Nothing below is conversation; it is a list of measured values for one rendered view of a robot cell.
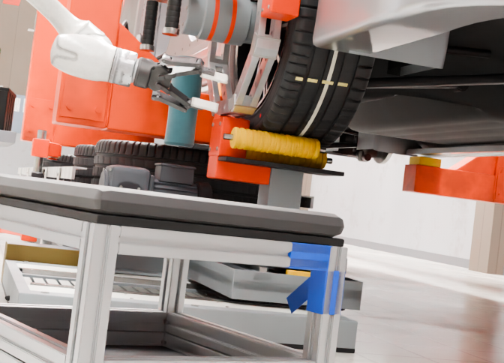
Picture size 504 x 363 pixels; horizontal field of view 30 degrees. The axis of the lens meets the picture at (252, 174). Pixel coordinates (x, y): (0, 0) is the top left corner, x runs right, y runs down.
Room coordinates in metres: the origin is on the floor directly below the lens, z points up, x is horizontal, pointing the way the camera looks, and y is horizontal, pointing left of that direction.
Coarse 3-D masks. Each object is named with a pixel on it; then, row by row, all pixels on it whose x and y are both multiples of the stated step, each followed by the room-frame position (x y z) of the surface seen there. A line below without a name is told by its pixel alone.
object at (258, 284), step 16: (192, 272) 2.84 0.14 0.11; (208, 272) 2.66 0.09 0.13; (224, 272) 2.50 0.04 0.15; (240, 272) 2.42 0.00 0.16; (256, 272) 2.43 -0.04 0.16; (272, 272) 2.77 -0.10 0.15; (288, 272) 2.46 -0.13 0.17; (304, 272) 2.47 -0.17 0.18; (224, 288) 2.48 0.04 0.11; (240, 288) 2.42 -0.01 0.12; (256, 288) 2.43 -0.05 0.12; (272, 288) 2.45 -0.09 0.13; (288, 288) 2.46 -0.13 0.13; (352, 288) 2.51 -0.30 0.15; (304, 304) 2.47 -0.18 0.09; (352, 304) 2.51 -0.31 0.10
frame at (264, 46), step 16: (256, 16) 2.42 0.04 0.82; (256, 32) 2.40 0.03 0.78; (272, 32) 2.41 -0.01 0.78; (208, 48) 2.89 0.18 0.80; (224, 48) 2.88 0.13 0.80; (256, 48) 2.39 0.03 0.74; (272, 48) 2.40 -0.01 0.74; (208, 64) 2.86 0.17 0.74; (224, 64) 2.88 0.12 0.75; (272, 64) 2.44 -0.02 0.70; (208, 80) 2.84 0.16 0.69; (240, 80) 2.50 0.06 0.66; (256, 80) 2.50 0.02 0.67; (224, 96) 2.81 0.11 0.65; (240, 96) 2.50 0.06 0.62; (256, 96) 2.51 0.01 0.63; (224, 112) 2.62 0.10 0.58; (240, 112) 2.55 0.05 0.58
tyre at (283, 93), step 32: (288, 32) 2.42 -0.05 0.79; (288, 64) 2.40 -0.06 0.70; (320, 64) 2.41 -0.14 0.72; (352, 64) 2.43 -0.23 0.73; (288, 96) 2.44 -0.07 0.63; (320, 96) 2.46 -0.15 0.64; (352, 96) 2.47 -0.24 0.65; (256, 128) 2.59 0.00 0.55; (288, 128) 2.55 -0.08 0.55; (320, 128) 2.56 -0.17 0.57
